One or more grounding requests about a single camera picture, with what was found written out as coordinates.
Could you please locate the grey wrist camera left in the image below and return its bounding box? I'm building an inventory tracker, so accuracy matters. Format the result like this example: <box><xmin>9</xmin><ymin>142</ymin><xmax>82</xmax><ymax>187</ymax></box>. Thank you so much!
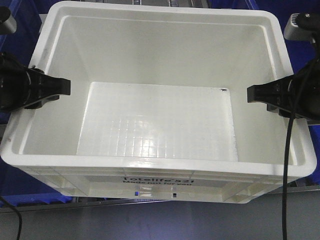
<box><xmin>0</xmin><ymin>6</ymin><xmax>17</xmax><ymax>35</ymax></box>

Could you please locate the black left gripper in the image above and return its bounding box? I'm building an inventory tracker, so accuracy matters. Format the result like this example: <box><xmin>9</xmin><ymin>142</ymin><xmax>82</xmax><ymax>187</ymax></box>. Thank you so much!
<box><xmin>0</xmin><ymin>52</ymin><xmax>71</xmax><ymax>112</ymax></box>

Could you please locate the black cable right side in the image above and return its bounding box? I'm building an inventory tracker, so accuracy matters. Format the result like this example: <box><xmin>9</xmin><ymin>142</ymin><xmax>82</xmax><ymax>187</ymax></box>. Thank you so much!
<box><xmin>281</xmin><ymin>37</ymin><xmax>320</xmax><ymax>240</ymax></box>

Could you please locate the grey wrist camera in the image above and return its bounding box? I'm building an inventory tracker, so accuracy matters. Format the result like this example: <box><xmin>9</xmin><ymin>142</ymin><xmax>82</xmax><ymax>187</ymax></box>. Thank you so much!
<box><xmin>283</xmin><ymin>12</ymin><xmax>320</xmax><ymax>43</ymax></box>
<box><xmin>0</xmin><ymin>6</ymin><xmax>17</xmax><ymax>35</ymax></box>

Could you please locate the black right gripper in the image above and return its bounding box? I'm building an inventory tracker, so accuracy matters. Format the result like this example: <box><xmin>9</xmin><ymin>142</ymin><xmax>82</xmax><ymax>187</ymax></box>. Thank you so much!
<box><xmin>247</xmin><ymin>57</ymin><xmax>320</xmax><ymax>120</ymax></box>

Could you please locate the black cable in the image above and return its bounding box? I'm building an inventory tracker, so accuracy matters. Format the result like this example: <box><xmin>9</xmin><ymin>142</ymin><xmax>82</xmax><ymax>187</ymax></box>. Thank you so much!
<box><xmin>0</xmin><ymin>195</ymin><xmax>24</xmax><ymax>240</ymax></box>
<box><xmin>281</xmin><ymin>37</ymin><xmax>320</xmax><ymax>240</ymax></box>

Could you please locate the black cable left side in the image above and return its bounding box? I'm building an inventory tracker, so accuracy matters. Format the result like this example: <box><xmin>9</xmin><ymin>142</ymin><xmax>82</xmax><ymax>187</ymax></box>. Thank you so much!
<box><xmin>0</xmin><ymin>195</ymin><xmax>24</xmax><ymax>240</ymax></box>

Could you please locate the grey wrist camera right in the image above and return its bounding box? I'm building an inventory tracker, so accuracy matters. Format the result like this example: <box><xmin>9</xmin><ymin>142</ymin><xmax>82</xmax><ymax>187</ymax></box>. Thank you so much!
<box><xmin>283</xmin><ymin>12</ymin><xmax>320</xmax><ymax>43</ymax></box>

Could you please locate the white plastic tote bin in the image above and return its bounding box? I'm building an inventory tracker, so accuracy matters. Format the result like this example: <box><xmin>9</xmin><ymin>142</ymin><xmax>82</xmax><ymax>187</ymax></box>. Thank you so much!
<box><xmin>0</xmin><ymin>1</ymin><xmax>318</xmax><ymax>205</ymax></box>

